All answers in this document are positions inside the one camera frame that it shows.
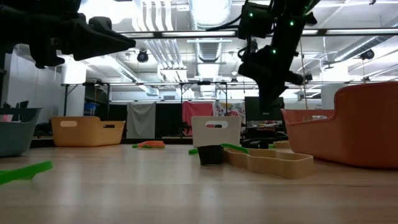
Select blue storage bin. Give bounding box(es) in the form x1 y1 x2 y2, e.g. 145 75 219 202
83 102 98 117

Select grey hanging cloth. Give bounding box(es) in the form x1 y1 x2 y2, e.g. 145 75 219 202
126 101 157 139

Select orange and green piece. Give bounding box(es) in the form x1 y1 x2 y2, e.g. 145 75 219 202
138 140 166 149

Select yellow plastic basket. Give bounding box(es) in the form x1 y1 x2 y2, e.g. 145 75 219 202
50 116 126 147

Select white rectangular air duct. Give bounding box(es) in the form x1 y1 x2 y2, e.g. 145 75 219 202
83 58 160 96

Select teal plastic basket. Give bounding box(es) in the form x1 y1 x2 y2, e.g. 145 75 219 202
0 107 42 157

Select floral hanging cloth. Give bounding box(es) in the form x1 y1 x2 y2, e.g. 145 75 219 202
212 100 246 138

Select white pillar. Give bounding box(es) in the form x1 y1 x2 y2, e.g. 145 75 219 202
60 63 88 118

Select black metal rack frame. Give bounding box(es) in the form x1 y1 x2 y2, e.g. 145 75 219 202
61 80 398 139

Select black monitor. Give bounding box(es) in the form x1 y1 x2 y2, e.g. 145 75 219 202
244 96 285 123

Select white plastic basket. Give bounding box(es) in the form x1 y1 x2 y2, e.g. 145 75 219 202
191 115 243 148

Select pink hanging cloth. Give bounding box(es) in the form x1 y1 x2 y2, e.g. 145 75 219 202
182 101 215 137

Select orange plastic basket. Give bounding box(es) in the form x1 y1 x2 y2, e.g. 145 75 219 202
280 82 398 170

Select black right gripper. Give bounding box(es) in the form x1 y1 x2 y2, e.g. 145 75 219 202
238 45 304 110

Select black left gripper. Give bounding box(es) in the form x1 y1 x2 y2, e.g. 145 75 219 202
0 14 137 70

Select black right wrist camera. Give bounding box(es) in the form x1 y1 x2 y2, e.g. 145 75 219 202
238 2 275 40

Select thin grey hanging cable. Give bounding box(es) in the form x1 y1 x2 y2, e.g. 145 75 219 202
299 37 309 110

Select white ceiling pipes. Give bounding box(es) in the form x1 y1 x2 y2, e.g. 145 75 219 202
132 0 190 83

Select silver ventilation duct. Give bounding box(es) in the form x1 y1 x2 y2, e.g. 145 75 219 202
188 0 233 31

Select black rig crossbeam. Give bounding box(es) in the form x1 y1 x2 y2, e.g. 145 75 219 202
74 27 398 41

